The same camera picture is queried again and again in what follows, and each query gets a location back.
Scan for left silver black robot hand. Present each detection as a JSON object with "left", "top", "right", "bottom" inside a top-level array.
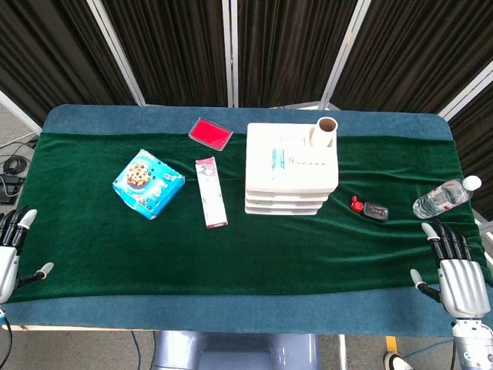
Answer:
[{"left": 0, "top": 206, "right": 55, "bottom": 305}]

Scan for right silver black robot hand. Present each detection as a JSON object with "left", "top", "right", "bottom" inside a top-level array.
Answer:
[{"left": 410, "top": 218, "right": 493, "bottom": 320}]

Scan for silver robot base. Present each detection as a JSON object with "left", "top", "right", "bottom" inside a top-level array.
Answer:
[{"left": 152, "top": 330, "right": 320, "bottom": 370}]

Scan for white trays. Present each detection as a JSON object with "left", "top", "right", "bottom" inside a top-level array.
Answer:
[{"left": 244, "top": 122, "right": 340, "bottom": 217}]

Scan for black power adapter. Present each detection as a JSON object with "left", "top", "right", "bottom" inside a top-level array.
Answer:
[{"left": 0, "top": 173, "right": 26, "bottom": 204}]

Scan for clear plastic water bottle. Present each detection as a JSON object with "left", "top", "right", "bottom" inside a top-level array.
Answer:
[{"left": 412, "top": 175, "right": 483, "bottom": 220}]

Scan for white black shoe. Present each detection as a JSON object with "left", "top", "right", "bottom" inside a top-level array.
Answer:
[{"left": 383, "top": 351, "right": 410, "bottom": 370}]

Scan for small black device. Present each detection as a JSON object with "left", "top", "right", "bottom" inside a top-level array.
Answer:
[{"left": 363, "top": 200, "right": 389, "bottom": 224}]

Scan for blue cookie box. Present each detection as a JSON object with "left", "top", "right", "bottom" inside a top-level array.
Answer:
[{"left": 112, "top": 149, "right": 186, "bottom": 220}]

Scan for cardboard paper tube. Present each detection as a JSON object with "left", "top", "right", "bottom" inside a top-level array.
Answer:
[{"left": 310, "top": 116, "right": 339, "bottom": 148}]

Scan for long white pink box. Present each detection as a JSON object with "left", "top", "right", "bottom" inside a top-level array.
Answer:
[{"left": 195, "top": 156, "right": 229, "bottom": 230}]

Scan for green velvet cloth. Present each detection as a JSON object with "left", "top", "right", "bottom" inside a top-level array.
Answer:
[{"left": 7, "top": 132, "right": 493, "bottom": 304}]

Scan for blue table mat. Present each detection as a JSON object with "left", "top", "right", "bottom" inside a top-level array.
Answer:
[{"left": 0, "top": 103, "right": 493, "bottom": 337}]

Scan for red ink pad case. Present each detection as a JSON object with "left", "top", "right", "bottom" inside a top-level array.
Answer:
[{"left": 188, "top": 116, "right": 234, "bottom": 153}]

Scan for coiled black cable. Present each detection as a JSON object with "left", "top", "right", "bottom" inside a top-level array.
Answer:
[{"left": 2, "top": 156, "right": 29, "bottom": 175}]

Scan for blue floor cable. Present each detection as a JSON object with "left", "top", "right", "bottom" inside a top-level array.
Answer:
[{"left": 130, "top": 331, "right": 144, "bottom": 370}]

